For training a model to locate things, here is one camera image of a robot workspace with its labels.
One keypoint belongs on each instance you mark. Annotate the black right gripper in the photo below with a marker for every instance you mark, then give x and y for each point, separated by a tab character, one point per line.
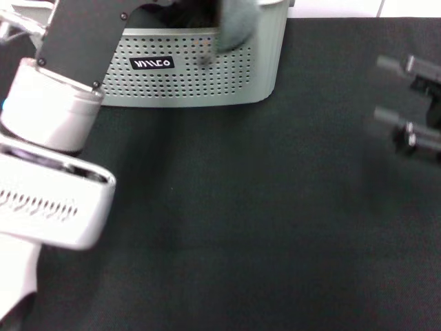
435	103

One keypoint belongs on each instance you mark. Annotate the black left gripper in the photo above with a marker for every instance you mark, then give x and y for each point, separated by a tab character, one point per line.
79	38

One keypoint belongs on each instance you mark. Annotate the yellow grey towel black trim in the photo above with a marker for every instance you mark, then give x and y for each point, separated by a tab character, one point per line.
237	24

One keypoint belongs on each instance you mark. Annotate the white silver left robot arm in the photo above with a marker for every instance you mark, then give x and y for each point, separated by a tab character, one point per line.
51	113

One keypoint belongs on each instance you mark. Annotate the grey perforated storage box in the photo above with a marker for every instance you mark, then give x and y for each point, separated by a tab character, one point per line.
206	86

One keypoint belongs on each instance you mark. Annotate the black tablecloth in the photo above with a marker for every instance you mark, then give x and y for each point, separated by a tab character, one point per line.
258	224

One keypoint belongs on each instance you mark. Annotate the dark cloth pile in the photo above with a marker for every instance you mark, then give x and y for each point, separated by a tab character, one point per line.
186	17

